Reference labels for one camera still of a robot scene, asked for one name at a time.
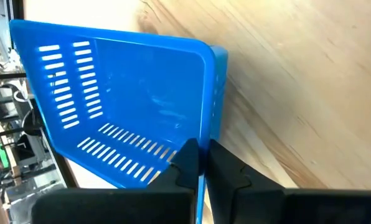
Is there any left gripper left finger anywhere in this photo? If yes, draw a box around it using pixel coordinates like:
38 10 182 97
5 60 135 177
31 138 200 224

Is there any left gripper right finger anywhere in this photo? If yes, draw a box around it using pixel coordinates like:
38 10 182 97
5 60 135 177
205 139 371 224

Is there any blue plastic basket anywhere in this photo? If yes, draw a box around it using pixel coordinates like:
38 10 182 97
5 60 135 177
8 19 229 224

